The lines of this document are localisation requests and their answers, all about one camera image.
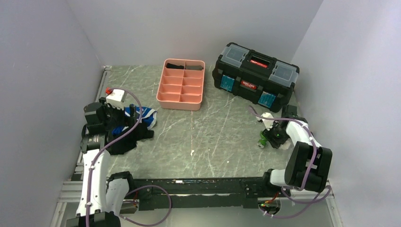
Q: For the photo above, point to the blue underwear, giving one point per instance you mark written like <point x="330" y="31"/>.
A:
<point x="149" y="117"/>

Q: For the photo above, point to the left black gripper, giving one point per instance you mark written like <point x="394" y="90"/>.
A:
<point x="107" y="107"/>

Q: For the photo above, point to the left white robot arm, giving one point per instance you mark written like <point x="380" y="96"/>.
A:
<point x="96" y="207"/>

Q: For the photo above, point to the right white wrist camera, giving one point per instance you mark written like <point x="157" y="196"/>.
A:
<point x="267" y="120"/>

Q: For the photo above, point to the green white tool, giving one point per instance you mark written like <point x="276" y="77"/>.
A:
<point x="262" y="142"/>

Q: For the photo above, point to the black toolbox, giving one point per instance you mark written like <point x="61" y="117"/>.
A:
<point x="256" y="77"/>

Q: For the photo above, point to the rolled grey cloth in tray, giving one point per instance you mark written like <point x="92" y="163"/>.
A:
<point x="194" y="67"/>

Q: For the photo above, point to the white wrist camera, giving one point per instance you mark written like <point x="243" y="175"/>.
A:
<point x="267" y="120"/>
<point x="115" y="97"/>

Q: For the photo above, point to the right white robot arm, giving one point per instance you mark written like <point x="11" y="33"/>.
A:
<point x="309" y="163"/>

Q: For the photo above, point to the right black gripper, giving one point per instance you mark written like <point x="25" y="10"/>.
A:
<point x="274" y="142"/>

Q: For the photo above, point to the black underwear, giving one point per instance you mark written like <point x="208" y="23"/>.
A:
<point x="129" y="142"/>

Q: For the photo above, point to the pink divided organizer tray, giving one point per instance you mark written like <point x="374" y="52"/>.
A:
<point x="179" y="88"/>

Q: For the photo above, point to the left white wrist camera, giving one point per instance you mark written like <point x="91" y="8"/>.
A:
<point x="115" y="97"/>

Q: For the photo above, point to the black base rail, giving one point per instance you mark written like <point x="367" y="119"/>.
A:
<point x="245" y="192"/>

